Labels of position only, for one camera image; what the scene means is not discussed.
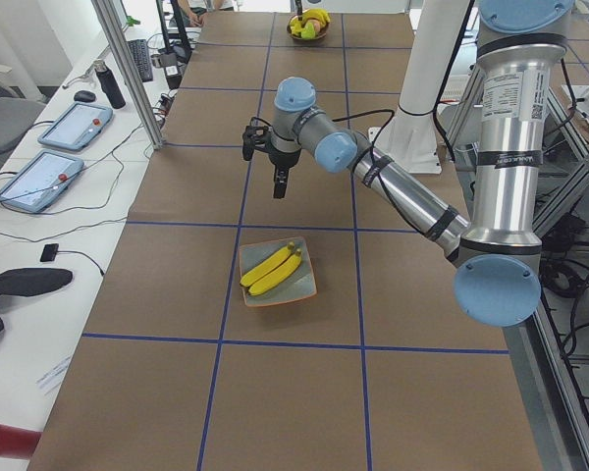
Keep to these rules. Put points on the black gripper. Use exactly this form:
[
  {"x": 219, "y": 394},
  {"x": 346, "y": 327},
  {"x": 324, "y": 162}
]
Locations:
[{"x": 283, "y": 159}]

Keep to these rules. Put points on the yellow banana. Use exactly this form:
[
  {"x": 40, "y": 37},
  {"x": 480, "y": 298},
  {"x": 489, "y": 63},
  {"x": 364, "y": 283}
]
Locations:
[
  {"x": 277, "y": 276},
  {"x": 267, "y": 266},
  {"x": 317, "y": 14}
]

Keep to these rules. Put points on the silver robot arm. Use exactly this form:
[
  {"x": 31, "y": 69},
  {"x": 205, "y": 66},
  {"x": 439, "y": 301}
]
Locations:
[{"x": 495, "y": 251}]

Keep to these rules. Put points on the blue square ceramic plate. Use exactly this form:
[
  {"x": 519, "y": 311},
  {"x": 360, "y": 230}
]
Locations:
[{"x": 298, "y": 286}]

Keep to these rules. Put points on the brown wicker basket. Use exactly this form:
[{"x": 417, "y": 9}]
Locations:
[{"x": 295, "y": 26}]

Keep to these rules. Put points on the black keyboard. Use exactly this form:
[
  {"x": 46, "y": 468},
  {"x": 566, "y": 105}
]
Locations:
[{"x": 140, "y": 53}]

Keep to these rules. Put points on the black water bottle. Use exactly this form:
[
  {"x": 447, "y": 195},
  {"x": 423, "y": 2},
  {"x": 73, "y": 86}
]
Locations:
[{"x": 109, "y": 84}]

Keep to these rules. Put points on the upper blue teach pendant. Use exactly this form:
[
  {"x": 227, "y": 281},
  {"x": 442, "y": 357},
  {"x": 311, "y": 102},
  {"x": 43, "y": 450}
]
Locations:
[{"x": 77, "y": 127}]

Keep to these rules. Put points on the blue teach pendant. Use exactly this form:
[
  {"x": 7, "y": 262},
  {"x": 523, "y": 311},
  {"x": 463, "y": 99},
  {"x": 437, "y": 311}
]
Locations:
[
  {"x": 77, "y": 127},
  {"x": 41, "y": 181}
]

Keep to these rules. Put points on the black computer mouse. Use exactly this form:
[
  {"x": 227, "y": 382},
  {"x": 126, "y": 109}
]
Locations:
[{"x": 84, "y": 96}]

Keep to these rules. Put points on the small black device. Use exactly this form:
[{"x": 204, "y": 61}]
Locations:
[{"x": 49, "y": 252}]

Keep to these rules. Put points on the lower blue teach pendant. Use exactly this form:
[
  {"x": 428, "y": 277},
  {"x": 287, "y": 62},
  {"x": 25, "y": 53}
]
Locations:
[{"x": 41, "y": 181}]

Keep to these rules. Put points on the red cylinder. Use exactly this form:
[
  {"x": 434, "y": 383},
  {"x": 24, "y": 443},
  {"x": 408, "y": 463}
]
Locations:
[{"x": 17, "y": 443}]

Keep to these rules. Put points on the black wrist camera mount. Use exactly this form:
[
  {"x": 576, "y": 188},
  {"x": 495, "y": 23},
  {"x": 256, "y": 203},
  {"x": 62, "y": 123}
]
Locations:
[{"x": 255, "y": 138}]

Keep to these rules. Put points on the aluminium frame post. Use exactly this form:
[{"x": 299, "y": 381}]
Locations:
[{"x": 116, "y": 39}]

